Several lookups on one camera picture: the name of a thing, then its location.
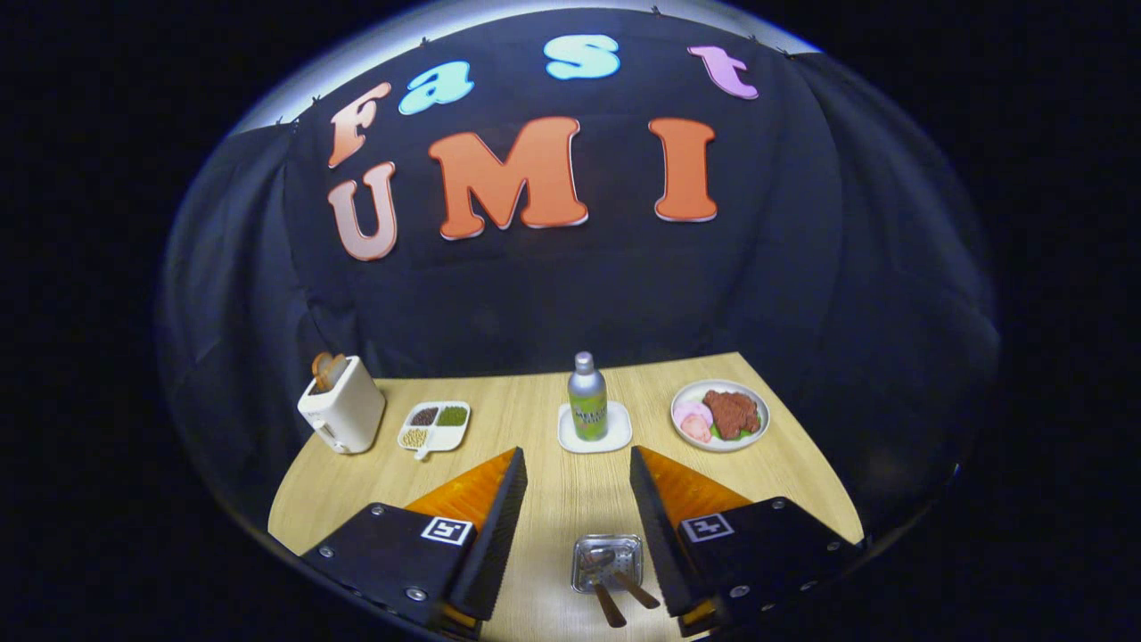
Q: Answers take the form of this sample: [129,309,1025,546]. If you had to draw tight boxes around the row of small black clips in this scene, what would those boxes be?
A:
[272,4,794,126]

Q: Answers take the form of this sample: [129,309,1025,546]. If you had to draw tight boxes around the pink ham slices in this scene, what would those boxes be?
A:
[675,401,714,444]

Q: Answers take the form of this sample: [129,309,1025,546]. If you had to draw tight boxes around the white round food plate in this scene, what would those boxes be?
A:
[670,380,770,453]

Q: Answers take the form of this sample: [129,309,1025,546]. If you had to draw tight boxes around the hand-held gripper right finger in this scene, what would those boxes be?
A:
[629,445,866,636]

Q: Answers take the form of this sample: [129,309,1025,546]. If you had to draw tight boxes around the white toaster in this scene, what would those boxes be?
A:
[298,356,387,455]

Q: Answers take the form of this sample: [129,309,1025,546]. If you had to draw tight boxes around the black backdrop cloth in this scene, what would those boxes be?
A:
[156,7,1004,536]

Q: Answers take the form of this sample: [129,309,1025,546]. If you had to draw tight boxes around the green soda bottle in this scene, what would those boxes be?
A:
[568,351,609,441]

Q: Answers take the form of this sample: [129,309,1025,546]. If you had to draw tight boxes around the metal wire cutlery holder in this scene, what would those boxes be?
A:
[571,534,644,595]

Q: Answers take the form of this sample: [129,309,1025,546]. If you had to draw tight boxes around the white square coaster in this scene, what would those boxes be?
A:
[557,401,634,454]

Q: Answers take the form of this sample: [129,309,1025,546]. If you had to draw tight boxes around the metal fork wooden handle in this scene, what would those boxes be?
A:
[606,553,661,611]

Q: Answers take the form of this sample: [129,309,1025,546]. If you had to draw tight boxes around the brown fried meat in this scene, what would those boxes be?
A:
[702,389,760,440]

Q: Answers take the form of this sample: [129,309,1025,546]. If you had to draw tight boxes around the metal spoon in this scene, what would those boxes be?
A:
[584,548,628,629]

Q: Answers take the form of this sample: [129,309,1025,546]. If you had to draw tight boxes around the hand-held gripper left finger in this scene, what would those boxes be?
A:
[301,447,529,636]

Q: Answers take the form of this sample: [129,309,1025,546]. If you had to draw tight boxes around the white divided dish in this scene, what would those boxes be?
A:
[398,401,472,461]

